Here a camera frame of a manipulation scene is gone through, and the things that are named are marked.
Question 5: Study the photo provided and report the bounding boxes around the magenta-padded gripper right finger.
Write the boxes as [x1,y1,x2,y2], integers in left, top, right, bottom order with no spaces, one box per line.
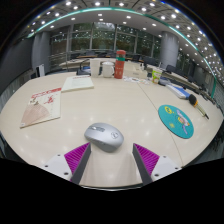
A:
[132,143,183,186]

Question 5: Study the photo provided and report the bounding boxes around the white standing panel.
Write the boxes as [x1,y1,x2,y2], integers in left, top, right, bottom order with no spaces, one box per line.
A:
[35,63,46,79]

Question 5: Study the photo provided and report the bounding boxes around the round teal cartoon mouse pad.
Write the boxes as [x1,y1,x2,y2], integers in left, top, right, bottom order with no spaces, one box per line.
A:
[157,104,195,140]

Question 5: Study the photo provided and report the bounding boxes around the black and yellow microphone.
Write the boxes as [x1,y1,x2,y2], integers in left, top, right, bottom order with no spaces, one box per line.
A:
[188,93,210,120]

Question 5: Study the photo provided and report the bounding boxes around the grey desk telephone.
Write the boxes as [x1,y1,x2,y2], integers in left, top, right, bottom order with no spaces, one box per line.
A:
[159,77,173,87]

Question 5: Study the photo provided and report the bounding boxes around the red drink bottle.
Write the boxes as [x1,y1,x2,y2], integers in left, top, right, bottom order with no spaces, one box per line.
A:
[114,49,127,80]

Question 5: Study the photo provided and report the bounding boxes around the cream cardboard box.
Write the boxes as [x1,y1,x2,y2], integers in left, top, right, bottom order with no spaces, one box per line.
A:
[125,61,148,79]

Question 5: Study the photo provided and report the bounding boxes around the green printed paper cup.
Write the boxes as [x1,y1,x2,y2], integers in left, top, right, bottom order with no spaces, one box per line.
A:
[151,68,163,84]

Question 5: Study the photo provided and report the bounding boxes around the white booklet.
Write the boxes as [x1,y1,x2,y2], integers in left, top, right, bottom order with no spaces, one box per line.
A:
[61,75,95,93]

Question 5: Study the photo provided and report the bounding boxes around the dark office chairs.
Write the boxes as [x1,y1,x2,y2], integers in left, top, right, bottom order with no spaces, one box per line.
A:
[143,55,221,101]

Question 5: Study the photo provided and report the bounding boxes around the black desk microphone base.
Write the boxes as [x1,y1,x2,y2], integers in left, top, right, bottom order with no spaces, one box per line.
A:
[76,64,92,76]

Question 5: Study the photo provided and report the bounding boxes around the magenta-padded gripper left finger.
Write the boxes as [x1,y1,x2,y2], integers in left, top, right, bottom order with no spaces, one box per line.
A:
[43,142,92,185]

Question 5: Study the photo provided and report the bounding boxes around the long curved conference desk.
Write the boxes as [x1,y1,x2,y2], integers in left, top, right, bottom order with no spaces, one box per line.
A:
[59,57,144,72]

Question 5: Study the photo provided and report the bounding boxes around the blue and white book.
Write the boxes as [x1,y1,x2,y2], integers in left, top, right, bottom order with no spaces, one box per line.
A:
[165,83,191,100]

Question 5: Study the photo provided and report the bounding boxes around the ceiling lights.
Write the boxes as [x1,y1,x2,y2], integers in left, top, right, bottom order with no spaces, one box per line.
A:
[28,0,224,78]

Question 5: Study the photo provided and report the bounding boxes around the white lidded mug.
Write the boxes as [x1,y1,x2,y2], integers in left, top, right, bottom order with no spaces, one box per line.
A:
[101,61,115,79]

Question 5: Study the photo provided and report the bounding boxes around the red and white magazine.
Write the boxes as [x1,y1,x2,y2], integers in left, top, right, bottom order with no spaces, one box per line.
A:
[19,87,63,129]

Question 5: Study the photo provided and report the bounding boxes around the colourful sticker sheet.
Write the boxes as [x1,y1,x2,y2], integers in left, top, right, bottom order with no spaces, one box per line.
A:
[123,75,150,85]

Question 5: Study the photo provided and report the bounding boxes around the silver grey computer mouse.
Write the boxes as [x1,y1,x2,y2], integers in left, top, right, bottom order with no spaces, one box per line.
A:
[83,122,125,153]

